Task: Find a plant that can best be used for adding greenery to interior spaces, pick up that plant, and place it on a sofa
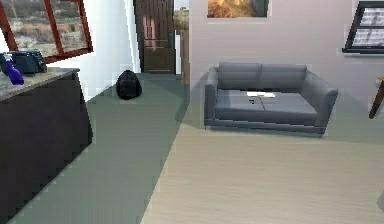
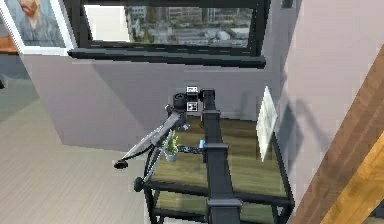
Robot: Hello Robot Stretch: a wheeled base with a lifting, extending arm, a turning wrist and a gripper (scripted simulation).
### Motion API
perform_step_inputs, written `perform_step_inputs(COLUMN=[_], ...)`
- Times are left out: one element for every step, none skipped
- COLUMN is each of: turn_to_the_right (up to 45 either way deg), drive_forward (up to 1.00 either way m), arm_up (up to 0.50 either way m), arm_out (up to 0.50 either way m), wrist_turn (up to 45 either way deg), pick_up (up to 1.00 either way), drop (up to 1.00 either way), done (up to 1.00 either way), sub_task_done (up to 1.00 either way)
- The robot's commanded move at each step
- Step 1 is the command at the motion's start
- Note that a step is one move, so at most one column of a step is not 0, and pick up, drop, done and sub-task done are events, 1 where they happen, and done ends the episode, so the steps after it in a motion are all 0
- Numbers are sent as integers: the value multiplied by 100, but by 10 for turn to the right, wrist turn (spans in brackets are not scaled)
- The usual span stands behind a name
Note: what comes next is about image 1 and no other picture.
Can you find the grey two-seat sofa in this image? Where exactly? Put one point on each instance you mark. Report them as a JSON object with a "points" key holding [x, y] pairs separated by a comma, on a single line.
{"points": [[286, 106]]}

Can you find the black garbage bag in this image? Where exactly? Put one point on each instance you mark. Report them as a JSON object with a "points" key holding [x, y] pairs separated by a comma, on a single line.
{"points": [[128, 85]]}

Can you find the white paper sheet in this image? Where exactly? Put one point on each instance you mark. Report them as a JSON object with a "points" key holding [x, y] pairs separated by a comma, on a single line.
{"points": [[261, 94]]}

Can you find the dark brown wooden door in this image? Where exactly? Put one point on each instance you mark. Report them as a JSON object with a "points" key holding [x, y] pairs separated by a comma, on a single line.
{"points": [[156, 36]]}

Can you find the dark cabinet with marble top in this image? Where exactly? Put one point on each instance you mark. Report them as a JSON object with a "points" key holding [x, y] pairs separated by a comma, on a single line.
{"points": [[40, 133]]}

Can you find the red framed window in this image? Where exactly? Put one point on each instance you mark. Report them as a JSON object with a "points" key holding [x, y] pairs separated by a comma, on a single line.
{"points": [[50, 26]]}

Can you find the black toaster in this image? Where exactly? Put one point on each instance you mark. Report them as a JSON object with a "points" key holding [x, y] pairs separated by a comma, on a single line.
{"points": [[28, 62]]}

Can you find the purple spray bottle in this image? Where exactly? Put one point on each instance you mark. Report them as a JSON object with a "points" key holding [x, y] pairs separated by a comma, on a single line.
{"points": [[13, 74]]}

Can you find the orange framed wall picture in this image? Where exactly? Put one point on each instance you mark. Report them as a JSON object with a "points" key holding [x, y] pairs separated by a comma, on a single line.
{"points": [[237, 8]]}

